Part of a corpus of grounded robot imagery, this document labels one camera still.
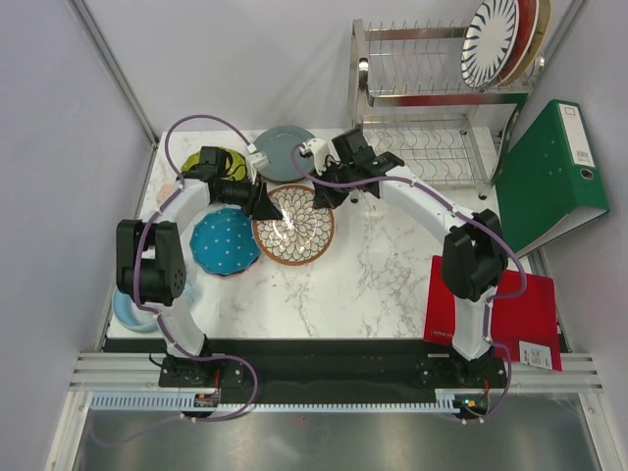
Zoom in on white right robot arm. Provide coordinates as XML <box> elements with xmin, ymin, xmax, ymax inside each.
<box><xmin>306</xmin><ymin>167</ymin><xmax>497</xmax><ymax>387</ymax></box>

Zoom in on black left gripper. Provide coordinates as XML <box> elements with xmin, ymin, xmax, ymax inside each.
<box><xmin>214</xmin><ymin>172</ymin><xmax>283</xmax><ymax>222</ymax></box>

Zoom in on grey-blue ceramic plate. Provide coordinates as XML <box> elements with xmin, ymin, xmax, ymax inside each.
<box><xmin>253</xmin><ymin>126</ymin><xmax>314</xmax><ymax>183</ymax></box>

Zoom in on red folder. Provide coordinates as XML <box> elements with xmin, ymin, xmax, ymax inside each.
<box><xmin>424</xmin><ymin>255</ymin><xmax>562</xmax><ymax>371</ymax></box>

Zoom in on green lever arch binder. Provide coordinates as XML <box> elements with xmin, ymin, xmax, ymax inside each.
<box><xmin>496</xmin><ymin>99</ymin><xmax>609</xmax><ymax>256</ymax></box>

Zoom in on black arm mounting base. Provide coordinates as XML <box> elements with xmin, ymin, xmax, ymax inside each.
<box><xmin>159</xmin><ymin>339</ymin><xmax>506</xmax><ymax>401</ymax></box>

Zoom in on cream plate with bird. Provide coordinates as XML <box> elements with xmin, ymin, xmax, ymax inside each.
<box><xmin>508</xmin><ymin>0</ymin><xmax>552</xmax><ymax>85</ymax></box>

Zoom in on red plate with teal flower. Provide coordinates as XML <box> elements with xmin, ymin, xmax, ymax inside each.
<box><xmin>498</xmin><ymin>0</ymin><xmax>540</xmax><ymax>85</ymax></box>

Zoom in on white slotted cable duct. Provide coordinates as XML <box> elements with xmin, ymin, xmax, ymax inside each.
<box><xmin>89</xmin><ymin>391</ymin><xmax>474</xmax><ymax>413</ymax></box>

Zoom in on pink cube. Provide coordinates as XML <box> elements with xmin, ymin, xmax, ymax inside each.
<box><xmin>155</xmin><ymin>183</ymin><xmax>175</xmax><ymax>204</ymax></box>

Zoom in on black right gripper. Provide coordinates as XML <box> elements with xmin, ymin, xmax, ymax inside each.
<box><xmin>308</xmin><ymin>159</ymin><xmax>355</xmax><ymax>210</ymax></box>

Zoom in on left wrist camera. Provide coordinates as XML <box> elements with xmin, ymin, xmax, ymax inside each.
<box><xmin>198</xmin><ymin>146</ymin><xmax>231</xmax><ymax>172</ymax></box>

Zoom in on blue polka dot plate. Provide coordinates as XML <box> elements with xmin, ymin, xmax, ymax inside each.
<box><xmin>189</xmin><ymin>207</ymin><xmax>261</xmax><ymax>277</ymax></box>

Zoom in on white plate with blue stripes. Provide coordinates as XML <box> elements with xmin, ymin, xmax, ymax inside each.
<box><xmin>460</xmin><ymin>0</ymin><xmax>520</xmax><ymax>89</ymax></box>

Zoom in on steel two-tier dish rack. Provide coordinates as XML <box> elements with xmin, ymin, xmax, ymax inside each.
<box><xmin>347</xmin><ymin>20</ymin><xmax>546</xmax><ymax>199</ymax></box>

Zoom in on light blue headphones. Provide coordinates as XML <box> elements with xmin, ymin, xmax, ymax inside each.
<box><xmin>112</xmin><ymin>274</ymin><xmax>202</xmax><ymax>336</ymax></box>

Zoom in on dark plate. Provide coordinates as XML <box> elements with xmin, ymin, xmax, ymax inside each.
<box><xmin>237</xmin><ymin>156</ymin><xmax>251</xmax><ymax>183</ymax></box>

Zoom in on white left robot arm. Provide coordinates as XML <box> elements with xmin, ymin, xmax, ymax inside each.
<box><xmin>116</xmin><ymin>170</ymin><xmax>282</xmax><ymax>386</ymax></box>

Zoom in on brown-rimmed petal pattern plate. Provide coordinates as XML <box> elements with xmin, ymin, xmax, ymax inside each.
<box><xmin>252</xmin><ymin>184</ymin><xmax>335</xmax><ymax>266</ymax></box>

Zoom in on green polka dot plate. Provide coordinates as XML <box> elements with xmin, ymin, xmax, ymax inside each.
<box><xmin>181</xmin><ymin>147</ymin><xmax>247</xmax><ymax>182</ymax></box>

